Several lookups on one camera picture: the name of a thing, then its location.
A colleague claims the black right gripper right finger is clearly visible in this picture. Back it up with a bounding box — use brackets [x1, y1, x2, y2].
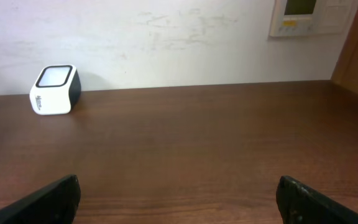
[276, 175, 358, 224]

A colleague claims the white wall control panel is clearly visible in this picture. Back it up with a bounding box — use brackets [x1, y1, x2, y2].
[269, 0, 358, 37]

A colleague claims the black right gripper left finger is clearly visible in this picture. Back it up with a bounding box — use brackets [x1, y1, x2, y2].
[0, 174, 81, 224]

